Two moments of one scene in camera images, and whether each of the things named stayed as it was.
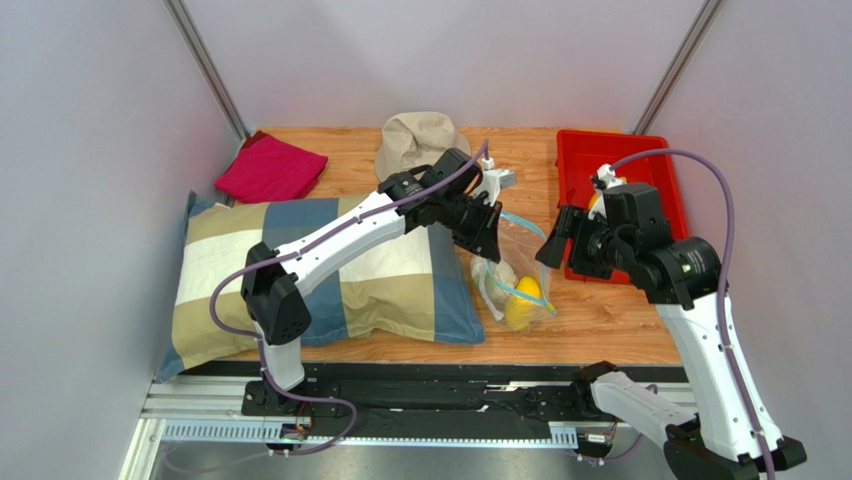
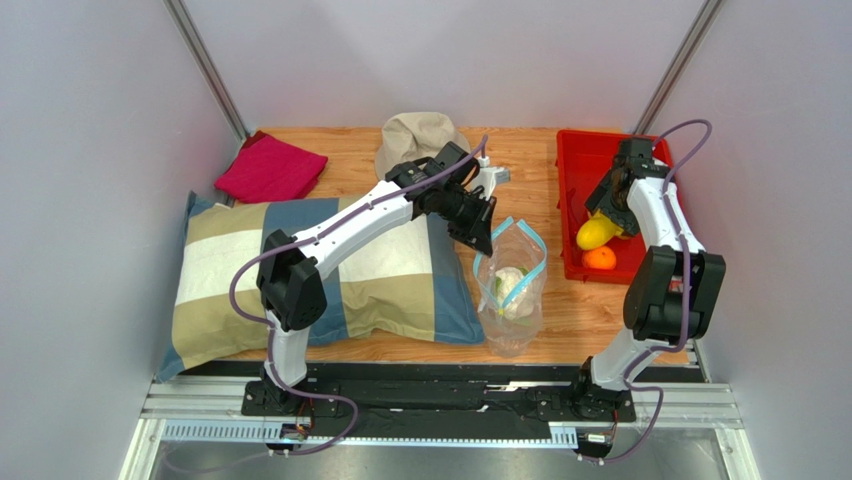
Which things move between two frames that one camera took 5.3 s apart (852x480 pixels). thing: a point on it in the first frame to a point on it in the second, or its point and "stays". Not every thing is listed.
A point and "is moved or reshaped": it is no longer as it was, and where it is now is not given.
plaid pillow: x=409 y=288 stays
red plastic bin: x=579 y=156 stays
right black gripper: x=577 y=241 to x=612 y=199
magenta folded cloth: x=268 y=169 stays
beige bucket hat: x=416 y=138 stays
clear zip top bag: x=513 y=288 is moved or reshaped
